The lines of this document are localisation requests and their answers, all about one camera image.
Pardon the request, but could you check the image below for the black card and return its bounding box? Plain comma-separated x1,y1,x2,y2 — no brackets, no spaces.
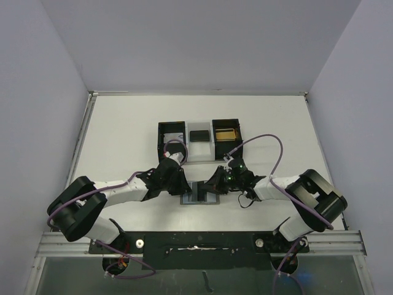
189,130,210,143
197,181,208,203

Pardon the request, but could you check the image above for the grey card holder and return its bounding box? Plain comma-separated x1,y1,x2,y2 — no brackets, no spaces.
180,181,220,205

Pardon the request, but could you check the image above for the black white sorting tray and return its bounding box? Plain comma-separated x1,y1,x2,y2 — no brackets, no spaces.
157,119,243,163

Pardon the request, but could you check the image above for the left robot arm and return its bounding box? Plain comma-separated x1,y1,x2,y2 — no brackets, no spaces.
47,158,192,253

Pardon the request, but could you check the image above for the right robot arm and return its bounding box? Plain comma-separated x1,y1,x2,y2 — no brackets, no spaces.
202,159,348,251

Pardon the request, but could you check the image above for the gold card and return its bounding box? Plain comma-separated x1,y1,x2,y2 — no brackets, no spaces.
215,128,237,142

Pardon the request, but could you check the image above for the black card in tray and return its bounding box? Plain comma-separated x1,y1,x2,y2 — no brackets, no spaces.
189,130,210,143

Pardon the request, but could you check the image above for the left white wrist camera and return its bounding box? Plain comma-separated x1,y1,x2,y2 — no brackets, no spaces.
164,151,185,166

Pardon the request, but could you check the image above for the black loop cable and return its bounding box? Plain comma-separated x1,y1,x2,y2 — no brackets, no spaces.
238,192,257,210

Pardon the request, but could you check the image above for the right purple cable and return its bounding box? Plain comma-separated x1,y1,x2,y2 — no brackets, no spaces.
225,134,334,295

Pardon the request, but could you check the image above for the purple cable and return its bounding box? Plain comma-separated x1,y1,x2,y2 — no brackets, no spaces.
225,134,334,295
46,140,188,280

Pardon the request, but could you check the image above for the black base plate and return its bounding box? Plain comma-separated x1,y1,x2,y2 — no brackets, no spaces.
88,230,309,272

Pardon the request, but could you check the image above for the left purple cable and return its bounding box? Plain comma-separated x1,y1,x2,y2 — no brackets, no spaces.
46,140,188,280

